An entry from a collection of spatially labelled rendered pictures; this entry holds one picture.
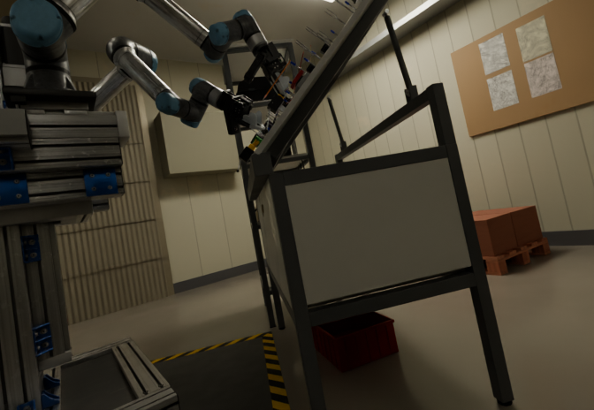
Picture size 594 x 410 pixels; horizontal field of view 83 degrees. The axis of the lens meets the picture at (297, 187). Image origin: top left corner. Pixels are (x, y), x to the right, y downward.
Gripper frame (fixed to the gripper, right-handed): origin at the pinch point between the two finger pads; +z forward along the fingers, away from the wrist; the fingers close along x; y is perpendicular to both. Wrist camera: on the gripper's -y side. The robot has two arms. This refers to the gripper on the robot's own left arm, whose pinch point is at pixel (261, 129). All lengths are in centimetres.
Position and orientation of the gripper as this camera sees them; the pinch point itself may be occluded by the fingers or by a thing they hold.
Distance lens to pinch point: 132.1
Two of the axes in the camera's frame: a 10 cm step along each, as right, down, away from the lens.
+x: 5.0, -3.9, 7.7
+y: 2.9, -7.7, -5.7
